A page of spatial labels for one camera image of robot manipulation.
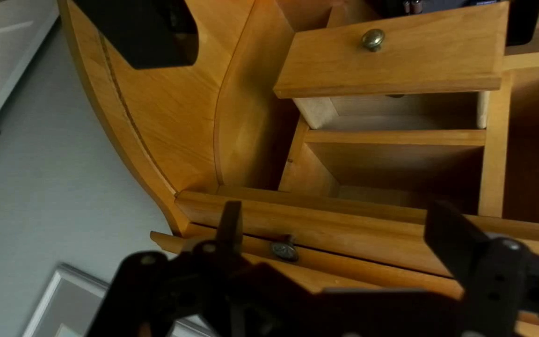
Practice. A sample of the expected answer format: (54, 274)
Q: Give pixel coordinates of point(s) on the wooden hutch desk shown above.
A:
(331, 220)

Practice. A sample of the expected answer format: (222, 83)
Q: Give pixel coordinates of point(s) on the wooden drawer with metal knob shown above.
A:
(419, 72)

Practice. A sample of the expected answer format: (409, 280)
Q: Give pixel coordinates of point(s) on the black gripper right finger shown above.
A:
(456, 244)

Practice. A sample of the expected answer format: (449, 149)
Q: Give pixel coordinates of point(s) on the framed wall picture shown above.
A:
(65, 306)

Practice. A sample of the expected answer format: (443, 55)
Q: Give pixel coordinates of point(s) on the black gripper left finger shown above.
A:
(228, 235)

